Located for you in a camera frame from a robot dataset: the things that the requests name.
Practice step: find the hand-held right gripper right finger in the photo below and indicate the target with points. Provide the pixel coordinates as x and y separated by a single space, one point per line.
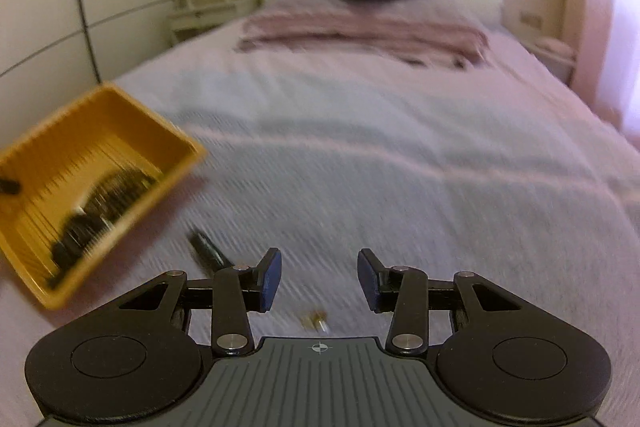
368 279

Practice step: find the small gold jewelry piece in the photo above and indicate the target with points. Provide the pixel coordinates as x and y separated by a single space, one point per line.
315 321

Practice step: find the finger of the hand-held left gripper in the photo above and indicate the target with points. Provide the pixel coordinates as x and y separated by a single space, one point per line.
9 187

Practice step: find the wall socket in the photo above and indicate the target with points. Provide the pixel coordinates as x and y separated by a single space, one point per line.
531 20

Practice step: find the white bedside table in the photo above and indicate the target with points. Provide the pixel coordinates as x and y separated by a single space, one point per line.
555 57

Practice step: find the pink curtain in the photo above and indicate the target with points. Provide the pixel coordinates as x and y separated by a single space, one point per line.
612 7

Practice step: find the black cylindrical tube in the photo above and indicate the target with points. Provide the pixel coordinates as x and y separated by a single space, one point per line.
207 249

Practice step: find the folded pink blanket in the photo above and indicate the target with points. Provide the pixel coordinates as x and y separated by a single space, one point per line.
365 29

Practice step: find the orange plastic basket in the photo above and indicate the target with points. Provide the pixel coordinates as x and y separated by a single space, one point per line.
100 132

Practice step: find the white nightstand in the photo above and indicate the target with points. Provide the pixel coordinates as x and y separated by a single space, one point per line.
205 17

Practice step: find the black round jewelry piece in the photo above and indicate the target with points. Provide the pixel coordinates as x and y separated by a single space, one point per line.
80 242

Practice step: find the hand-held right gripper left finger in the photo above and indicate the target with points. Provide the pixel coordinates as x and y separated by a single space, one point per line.
270 279

